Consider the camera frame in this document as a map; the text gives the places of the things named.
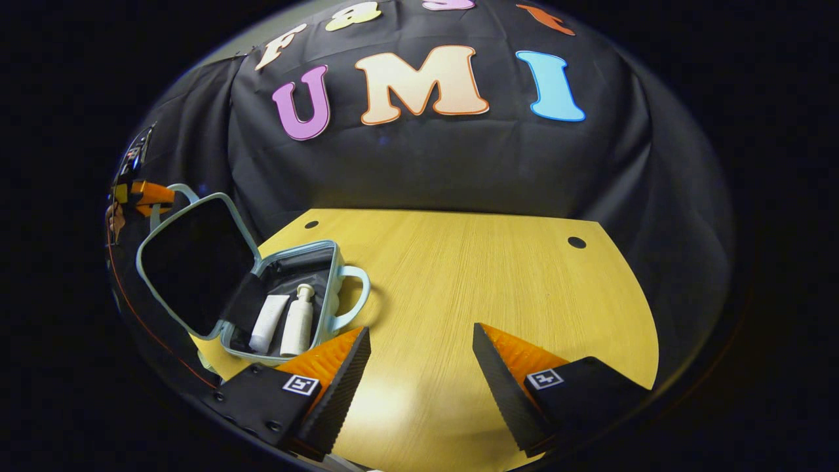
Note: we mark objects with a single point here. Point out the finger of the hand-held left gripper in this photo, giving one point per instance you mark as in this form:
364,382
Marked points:
154,195

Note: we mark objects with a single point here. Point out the light blue suitcase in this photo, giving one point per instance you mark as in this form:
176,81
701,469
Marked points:
190,262

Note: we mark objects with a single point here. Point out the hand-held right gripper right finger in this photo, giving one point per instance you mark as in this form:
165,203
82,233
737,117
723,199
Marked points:
501,393

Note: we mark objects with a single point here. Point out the white squeeze tube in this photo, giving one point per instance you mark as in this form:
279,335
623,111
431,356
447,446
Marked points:
267,324

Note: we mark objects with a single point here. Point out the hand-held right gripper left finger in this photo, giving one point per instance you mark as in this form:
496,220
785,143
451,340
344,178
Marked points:
337,400

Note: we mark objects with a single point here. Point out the black backdrop cloth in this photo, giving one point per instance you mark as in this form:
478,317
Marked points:
426,164

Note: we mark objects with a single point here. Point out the white pump bottle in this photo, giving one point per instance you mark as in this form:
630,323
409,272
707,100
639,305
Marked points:
297,324

